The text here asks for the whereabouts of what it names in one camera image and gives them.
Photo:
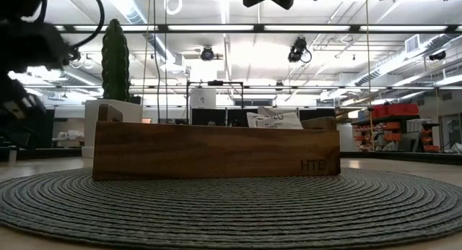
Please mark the white tea bag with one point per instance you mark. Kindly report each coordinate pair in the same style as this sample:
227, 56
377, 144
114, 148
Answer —
274, 123
266, 110

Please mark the wooden tea organiser box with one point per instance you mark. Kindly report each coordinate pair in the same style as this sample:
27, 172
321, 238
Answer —
216, 152

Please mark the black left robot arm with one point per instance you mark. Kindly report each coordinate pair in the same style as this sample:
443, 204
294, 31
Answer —
29, 44

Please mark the black cabinet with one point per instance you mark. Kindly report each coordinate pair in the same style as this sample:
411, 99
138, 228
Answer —
36, 134

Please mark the round black spotlight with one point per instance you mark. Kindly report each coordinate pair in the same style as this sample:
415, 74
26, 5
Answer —
207, 54

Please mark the white clutter heap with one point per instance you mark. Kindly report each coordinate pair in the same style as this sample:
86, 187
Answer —
70, 135

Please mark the green cactus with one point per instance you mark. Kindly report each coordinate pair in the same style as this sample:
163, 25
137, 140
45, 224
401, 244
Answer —
115, 62

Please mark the dark screen panel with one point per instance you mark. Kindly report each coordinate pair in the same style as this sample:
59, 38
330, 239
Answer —
238, 116
319, 113
208, 117

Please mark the white hexagonal planter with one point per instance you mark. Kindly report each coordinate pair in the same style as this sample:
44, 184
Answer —
131, 111

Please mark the red storage bin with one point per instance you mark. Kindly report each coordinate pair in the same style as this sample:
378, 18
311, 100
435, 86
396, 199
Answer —
379, 112
402, 110

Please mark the dark storage shelf rack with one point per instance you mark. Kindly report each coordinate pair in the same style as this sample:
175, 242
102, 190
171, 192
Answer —
382, 119

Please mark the small black spotlight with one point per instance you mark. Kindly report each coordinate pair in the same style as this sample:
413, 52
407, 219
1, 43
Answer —
437, 55

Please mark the orange storage bin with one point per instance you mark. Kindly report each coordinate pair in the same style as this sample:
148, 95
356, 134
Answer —
392, 137
392, 126

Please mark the glass door panel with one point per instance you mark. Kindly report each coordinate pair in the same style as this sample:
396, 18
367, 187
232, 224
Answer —
451, 134

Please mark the round grey woven placemat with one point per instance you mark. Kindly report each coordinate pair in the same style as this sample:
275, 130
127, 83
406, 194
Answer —
231, 214

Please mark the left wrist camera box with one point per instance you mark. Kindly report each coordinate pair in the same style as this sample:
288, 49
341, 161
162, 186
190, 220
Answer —
19, 107

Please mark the black rail with light panels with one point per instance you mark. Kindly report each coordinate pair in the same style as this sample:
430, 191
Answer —
216, 32

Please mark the small white post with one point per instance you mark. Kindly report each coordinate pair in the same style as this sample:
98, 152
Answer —
12, 156

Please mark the black background station frame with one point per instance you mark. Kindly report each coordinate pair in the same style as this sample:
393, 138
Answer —
215, 83

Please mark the silver ventilation duct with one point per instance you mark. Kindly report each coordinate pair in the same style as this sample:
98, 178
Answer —
135, 17
371, 76

